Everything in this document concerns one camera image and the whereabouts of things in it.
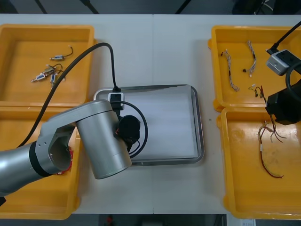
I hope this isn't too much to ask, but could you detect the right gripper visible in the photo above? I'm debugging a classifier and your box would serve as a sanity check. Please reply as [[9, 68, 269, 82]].
[[265, 79, 301, 126]]

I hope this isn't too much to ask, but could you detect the green-yellow red black harness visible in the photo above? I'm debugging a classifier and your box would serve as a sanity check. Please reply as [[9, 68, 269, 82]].
[[248, 84, 269, 103]]

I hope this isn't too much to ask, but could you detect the blue-white twisted wire harness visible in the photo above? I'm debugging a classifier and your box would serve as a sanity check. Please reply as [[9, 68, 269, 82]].
[[221, 48, 240, 92], [242, 40, 257, 78]]

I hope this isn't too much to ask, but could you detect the brass-faced metal solenoid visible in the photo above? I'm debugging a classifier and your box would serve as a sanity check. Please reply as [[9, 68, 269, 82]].
[[43, 63, 64, 75]]

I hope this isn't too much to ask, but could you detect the blue label metal solenoid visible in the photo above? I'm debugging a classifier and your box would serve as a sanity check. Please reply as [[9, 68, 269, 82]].
[[49, 70, 66, 89], [30, 72, 51, 83], [48, 45, 73, 61]]

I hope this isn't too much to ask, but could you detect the yellow-orange plastic bin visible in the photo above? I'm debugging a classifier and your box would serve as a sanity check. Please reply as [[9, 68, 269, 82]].
[[216, 107, 301, 221], [0, 105, 82, 221], [0, 24, 97, 108], [208, 24, 301, 113]]

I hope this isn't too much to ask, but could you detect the steel tray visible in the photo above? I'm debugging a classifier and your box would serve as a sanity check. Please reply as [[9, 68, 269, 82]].
[[93, 84, 205, 167]]

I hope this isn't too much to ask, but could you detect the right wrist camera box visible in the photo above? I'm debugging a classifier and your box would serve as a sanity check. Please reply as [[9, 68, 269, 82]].
[[265, 48, 301, 76]]

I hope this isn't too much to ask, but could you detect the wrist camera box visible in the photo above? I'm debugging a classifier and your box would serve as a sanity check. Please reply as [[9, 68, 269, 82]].
[[107, 92, 125, 110], [265, 48, 301, 76]]

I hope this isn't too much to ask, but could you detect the red yellow loose wire harness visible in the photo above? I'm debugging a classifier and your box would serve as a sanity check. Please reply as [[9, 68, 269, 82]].
[[258, 114, 288, 179]]

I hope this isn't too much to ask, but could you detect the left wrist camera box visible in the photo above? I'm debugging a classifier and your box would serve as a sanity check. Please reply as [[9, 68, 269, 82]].
[[107, 92, 125, 110]]

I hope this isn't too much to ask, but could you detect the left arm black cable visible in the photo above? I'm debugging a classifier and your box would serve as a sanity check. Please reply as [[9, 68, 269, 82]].
[[14, 42, 149, 160]]

